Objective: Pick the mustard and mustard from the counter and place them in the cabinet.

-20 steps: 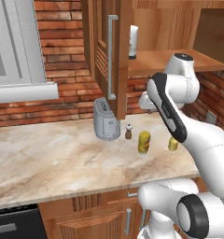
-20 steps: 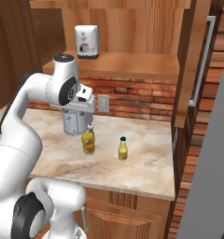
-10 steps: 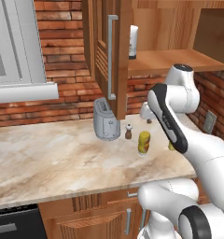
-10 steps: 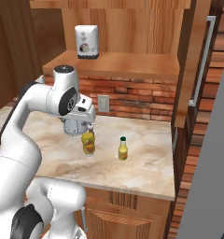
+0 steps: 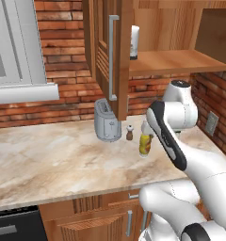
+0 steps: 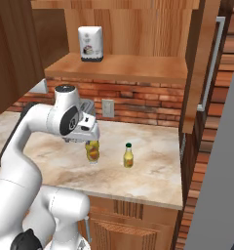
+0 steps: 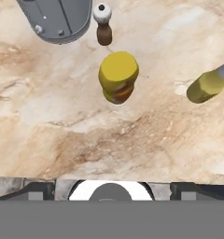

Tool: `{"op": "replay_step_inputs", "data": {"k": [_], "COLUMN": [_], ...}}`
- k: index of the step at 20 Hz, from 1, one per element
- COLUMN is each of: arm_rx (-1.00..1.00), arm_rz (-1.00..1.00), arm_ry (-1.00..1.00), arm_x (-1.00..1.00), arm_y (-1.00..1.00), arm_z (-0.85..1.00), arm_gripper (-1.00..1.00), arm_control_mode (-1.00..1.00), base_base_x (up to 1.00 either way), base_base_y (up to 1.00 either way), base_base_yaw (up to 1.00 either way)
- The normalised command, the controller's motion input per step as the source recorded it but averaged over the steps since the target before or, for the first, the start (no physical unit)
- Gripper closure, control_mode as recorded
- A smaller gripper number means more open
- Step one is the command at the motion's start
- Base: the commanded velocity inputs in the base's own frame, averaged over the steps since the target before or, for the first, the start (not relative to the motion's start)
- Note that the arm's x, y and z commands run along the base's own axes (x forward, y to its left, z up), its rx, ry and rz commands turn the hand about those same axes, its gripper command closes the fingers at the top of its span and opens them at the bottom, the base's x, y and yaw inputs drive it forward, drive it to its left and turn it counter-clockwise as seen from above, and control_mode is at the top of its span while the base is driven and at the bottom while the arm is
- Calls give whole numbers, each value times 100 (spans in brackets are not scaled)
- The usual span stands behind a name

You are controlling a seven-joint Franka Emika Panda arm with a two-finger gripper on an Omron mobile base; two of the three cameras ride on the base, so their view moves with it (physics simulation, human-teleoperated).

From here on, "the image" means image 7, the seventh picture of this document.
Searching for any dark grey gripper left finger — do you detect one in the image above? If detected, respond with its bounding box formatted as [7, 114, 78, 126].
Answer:
[0, 181, 56, 202]

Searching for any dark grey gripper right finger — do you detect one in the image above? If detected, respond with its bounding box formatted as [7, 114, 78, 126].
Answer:
[169, 182, 224, 202]

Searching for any yellow mustard jar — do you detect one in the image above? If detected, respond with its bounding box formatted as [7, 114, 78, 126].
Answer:
[98, 50, 140, 105]

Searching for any white and grey round object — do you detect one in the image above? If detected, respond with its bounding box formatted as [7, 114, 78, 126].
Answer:
[67, 179, 156, 202]

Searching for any yellow-green bottle with grey neck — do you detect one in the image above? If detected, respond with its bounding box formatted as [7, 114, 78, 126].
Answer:
[186, 56, 224, 105]

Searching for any grey rounded metal appliance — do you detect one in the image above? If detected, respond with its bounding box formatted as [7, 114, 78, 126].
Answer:
[16, 0, 93, 45]

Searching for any brown grinder with white top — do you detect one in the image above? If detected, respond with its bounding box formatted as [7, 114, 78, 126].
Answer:
[92, 2, 114, 47]

